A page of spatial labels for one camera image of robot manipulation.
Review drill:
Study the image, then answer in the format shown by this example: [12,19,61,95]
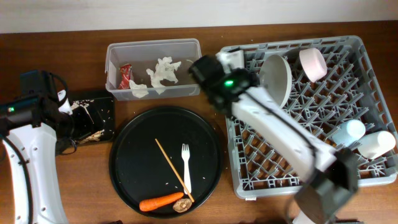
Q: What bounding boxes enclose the rice and peanut shells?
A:
[70,98,113,144]

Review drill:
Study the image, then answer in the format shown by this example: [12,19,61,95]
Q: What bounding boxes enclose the grey plate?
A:
[259,55,292,108]

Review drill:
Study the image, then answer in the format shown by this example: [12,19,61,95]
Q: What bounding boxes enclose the red snack wrapper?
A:
[118,64,132,90]

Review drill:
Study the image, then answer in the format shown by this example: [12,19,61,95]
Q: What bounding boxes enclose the pink bowl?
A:
[299,48,327,83]

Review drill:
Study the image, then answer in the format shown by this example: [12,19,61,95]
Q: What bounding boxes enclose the light blue cup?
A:
[331,119,366,147]

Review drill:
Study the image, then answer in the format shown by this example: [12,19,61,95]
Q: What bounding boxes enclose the white cup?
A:
[358,131,396,159]

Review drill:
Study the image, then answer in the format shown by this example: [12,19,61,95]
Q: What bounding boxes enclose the small white tissue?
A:
[129,80,149,98]

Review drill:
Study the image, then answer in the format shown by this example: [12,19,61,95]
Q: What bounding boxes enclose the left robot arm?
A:
[1,70,94,223]

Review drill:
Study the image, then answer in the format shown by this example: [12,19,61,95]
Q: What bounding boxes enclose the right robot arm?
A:
[188,52,358,223]

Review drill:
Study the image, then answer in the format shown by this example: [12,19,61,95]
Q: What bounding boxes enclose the grey dishwasher rack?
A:
[226,35,397,200]

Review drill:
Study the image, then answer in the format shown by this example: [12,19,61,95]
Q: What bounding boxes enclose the black rectangular tray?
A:
[67,90,116,146]

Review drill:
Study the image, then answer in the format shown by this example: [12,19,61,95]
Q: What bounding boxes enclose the clear plastic bin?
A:
[105,39,201,101]

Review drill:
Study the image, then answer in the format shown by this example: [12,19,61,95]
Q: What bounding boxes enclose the white plastic fork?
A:
[182,144,192,194]

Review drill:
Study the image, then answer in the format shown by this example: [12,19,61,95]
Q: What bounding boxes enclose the wooden chopstick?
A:
[155,139,195,203]

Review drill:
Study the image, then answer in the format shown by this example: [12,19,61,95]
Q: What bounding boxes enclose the round black serving tray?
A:
[109,106,223,212]

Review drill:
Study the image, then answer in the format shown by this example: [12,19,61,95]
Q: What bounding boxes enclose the orange carrot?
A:
[139,192,184,212]

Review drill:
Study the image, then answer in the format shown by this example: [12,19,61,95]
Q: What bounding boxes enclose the brown mushroom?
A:
[173,198,192,213]

